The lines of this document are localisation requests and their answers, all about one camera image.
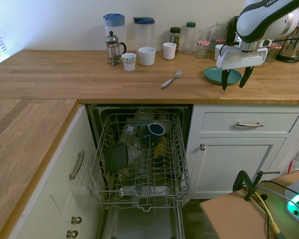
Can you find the round metal drawer knob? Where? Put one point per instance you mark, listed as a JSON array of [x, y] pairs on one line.
[[72, 234], [76, 220]]

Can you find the dark spice jar black lid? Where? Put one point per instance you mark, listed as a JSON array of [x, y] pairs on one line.
[[175, 37]]

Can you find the black metal clamp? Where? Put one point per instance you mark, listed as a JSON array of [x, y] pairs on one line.
[[248, 184]]

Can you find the black plastic container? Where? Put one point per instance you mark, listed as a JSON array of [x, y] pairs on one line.
[[116, 157]]

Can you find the clear bottle green lid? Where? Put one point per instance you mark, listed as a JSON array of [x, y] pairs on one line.
[[190, 37]]

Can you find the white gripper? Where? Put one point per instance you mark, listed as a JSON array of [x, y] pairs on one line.
[[241, 58]]

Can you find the clear pitcher dark blue lid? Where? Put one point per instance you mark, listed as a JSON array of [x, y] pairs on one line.
[[144, 32]]

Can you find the dark blue mug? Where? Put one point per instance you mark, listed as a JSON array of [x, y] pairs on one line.
[[155, 133]]

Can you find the stainless steel kettle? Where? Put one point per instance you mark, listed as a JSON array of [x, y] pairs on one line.
[[293, 42]]

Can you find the white mug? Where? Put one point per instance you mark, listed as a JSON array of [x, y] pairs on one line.
[[218, 52]]

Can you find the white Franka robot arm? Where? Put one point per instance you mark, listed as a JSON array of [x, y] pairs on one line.
[[253, 22]]

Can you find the white drawer front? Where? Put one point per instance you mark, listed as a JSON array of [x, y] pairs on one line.
[[224, 123]]

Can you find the white cabinet door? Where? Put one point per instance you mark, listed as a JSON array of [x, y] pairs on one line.
[[233, 169]]

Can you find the wide white ceramic cup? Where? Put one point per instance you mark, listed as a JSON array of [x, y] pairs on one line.
[[147, 56]]

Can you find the clear glass tumbler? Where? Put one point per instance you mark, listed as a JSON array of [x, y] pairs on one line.
[[204, 35]]

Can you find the patterned paper cup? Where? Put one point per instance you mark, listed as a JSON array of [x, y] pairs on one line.
[[129, 62]]

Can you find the clear pitcher light blue lid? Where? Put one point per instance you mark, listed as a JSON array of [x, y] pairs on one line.
[[114, 27]]

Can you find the clear glass jar with label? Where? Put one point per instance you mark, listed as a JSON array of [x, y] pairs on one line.
[[129, 133]]

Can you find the teal plate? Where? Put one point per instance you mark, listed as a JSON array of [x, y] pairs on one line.
[[211, 74]]

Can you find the clear plastic container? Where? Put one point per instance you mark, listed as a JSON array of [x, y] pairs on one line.
[[134, 159]]

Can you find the large empty glass jar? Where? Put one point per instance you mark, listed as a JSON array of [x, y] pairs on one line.
[[220, 31]]

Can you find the glass French press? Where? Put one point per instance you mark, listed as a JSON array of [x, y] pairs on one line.
[[113, 47]]

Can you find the glass jar red gingham lid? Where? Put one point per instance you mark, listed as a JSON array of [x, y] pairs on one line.
[[219, 42], [273, 52], [203, 48]]

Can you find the yellow plastic item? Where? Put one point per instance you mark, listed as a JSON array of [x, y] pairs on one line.
[[161, 147]]

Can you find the dishwasher door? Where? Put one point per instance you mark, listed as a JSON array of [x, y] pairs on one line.
[[144, 225]]

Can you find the small white cup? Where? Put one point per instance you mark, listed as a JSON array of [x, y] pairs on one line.
[[169, 51]]

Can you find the round metal cabinet knob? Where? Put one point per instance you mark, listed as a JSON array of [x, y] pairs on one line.
[[203, 147]]

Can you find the wooden mounting board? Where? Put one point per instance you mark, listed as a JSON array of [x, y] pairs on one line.
[[233, 219]]

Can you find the tall black appliance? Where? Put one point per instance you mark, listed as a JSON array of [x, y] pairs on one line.
[[231, 28]]

